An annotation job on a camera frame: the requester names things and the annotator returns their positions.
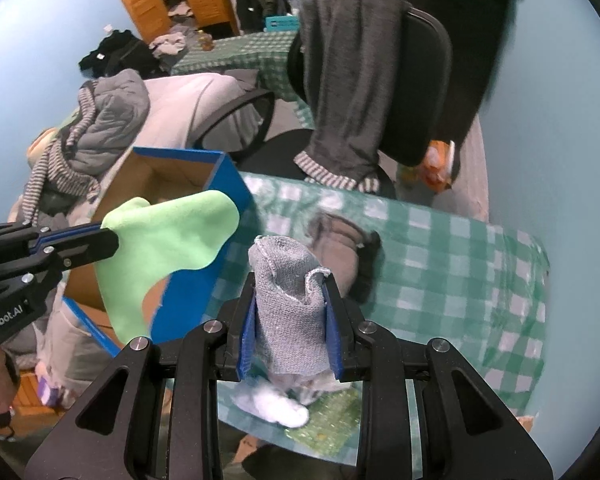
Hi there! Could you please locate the white plastic bag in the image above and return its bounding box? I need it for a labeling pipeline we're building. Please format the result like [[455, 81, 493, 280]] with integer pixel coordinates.
[[230, 376, 310, 429]]

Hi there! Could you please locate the grey knitted cloth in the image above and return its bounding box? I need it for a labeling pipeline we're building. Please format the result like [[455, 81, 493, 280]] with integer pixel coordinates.
[[248, 235, 330, 376]]

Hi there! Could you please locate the green glitter cloth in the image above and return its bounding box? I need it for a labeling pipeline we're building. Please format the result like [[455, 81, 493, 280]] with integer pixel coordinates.
[[285, 388, 362, 457]]

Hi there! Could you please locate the lime green cloth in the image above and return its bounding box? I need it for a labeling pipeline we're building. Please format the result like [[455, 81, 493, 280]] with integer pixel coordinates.
[[94, 190, 239, 344]]

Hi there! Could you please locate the taupe fleece sock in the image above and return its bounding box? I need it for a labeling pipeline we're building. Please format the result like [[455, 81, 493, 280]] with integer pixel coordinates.
[[306, 212, 381, 304]]

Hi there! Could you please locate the striped grey garment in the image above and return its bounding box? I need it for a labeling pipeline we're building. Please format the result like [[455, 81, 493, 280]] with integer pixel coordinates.
[[21, 81, 99, 226]]

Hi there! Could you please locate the blue cardboard box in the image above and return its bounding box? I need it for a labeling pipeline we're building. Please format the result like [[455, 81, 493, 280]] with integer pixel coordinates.
[[62, 148, 252, 356]]

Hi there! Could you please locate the grey quilted jacket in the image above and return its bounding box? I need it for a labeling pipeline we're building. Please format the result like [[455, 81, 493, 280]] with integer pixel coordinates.
[[68, 68, 150, 177]]

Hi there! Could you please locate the green checkered tablecloth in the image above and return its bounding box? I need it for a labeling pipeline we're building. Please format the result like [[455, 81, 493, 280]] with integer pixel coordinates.
[[214, 171, 552, 466]]

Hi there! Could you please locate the bed with white sheet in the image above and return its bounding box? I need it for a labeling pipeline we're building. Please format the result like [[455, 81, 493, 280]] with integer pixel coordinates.
[[99, 71, 264, 181]]

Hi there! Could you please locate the black clothes pile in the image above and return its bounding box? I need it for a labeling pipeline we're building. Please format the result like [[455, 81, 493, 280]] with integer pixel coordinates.
[[79, 29, 164, 79]]

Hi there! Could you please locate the black office chair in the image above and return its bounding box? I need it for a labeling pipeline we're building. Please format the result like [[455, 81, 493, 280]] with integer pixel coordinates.
[[194, 0, 452, 198]]

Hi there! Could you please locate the orange snack bag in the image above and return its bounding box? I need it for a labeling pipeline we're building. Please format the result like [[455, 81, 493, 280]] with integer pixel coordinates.
[[396, 140, 456, 193]]

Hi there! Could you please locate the grey clothes heap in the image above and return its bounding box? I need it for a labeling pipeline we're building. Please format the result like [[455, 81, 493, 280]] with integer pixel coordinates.
[[149, 23, 196, 58]]

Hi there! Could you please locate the yellow bottle on far table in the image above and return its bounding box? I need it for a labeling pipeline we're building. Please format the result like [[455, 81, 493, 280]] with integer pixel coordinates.
[[197, 29, 214, 51]]

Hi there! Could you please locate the far table green checkered cloth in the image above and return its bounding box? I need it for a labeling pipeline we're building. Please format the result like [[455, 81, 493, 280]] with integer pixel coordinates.
[[170, 32, 314, 129]]

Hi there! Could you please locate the dark grey towel on chair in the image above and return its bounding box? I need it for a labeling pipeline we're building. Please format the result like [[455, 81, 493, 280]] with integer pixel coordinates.
[[294, 0, 411, 194]]

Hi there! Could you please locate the teal box on far table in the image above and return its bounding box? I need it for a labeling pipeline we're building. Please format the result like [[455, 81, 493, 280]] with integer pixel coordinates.
[[264, 14, 299, 32]]

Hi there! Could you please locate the black hanging jacket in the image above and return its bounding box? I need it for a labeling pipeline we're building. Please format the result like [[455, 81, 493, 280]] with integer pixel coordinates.
[[381, 0, 512, 182]]

